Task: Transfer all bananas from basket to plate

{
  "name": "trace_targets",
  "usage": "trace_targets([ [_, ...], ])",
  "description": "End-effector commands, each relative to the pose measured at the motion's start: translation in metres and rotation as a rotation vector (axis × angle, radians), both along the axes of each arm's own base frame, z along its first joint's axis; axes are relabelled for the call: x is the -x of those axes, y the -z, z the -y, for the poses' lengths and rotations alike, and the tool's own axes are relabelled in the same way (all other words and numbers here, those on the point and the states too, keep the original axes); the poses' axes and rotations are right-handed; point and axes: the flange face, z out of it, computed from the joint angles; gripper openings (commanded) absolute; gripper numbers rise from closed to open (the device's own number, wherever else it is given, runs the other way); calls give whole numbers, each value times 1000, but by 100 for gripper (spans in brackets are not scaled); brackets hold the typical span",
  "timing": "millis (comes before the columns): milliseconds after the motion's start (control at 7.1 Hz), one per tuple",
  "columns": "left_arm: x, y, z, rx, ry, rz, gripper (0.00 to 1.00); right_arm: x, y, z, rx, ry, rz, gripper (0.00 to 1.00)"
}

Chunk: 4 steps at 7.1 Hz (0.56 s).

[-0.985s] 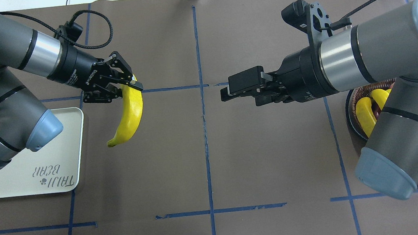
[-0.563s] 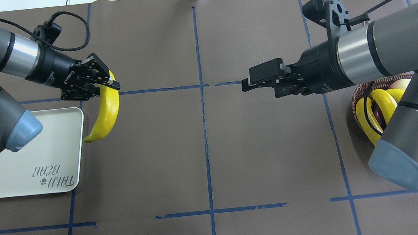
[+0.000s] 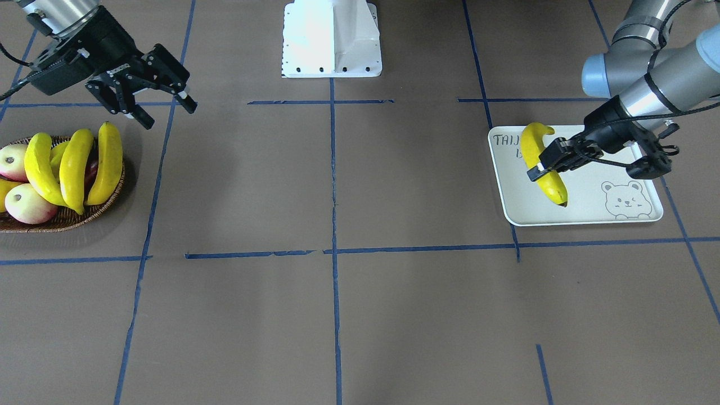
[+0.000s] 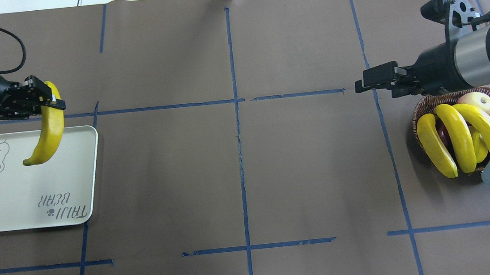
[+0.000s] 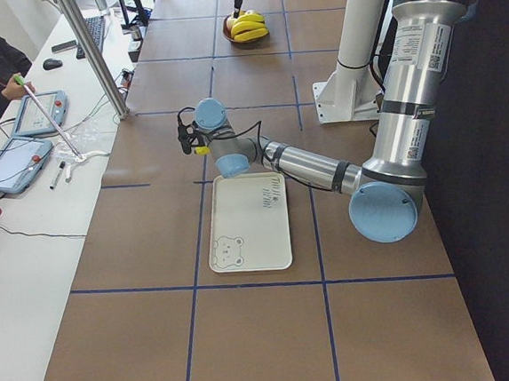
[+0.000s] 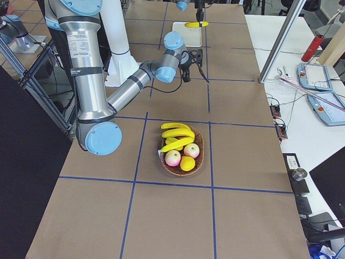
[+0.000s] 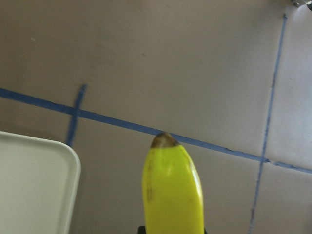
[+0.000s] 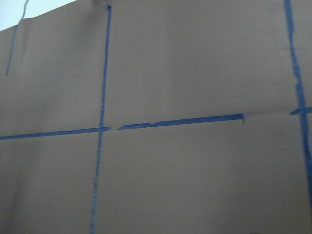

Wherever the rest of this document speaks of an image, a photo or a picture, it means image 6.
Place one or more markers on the yellow orange mango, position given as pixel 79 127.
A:
pixel 187 163

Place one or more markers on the teach pendant tablet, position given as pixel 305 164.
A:
pixel 328 107
pixel 314 77

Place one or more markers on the white bear print tray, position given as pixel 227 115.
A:
pixel 192 36

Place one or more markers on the red bottle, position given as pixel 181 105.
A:
pixel 314 45

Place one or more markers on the small steel cup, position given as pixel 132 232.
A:
pixel 299 174

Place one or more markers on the small yellow banana piece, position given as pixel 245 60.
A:
pixel 171 140

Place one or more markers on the orange black connector board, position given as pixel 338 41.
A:
pixel 275 111

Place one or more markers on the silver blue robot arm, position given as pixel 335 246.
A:
pixel 182 5
pixel 81 20

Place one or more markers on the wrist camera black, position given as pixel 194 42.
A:
pixel 197 58

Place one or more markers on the pink white peach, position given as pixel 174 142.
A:
pixel 172 158
pixel 191 150

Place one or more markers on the black box with label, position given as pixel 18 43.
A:
pixel 299 188

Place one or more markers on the black monitor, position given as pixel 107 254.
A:
pixel 329 180

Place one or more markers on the far teach pendant tablet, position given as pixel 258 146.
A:
pixel 314 77

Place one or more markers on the brown wicker basket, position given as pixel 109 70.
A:
pixel 199 160

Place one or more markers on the aluminium frame post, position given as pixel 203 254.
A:
pixel 290 19

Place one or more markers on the near teach pendant tablet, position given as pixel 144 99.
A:
pixel 328 107

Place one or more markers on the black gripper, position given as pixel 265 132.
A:
pixel 185 67
pixel 199 14

